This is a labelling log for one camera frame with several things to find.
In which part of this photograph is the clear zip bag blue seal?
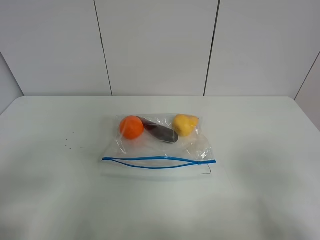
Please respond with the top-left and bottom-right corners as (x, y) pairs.
(99, 113), (217, 179)

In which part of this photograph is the dark purple eggplant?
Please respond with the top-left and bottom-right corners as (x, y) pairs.
(138, 116), (179, 144)

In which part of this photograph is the yellow pear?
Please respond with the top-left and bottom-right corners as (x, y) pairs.
(172, 114), (199, 137)

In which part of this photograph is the orange fruit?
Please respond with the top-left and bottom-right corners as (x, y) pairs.
(118, 115), (144, 140)

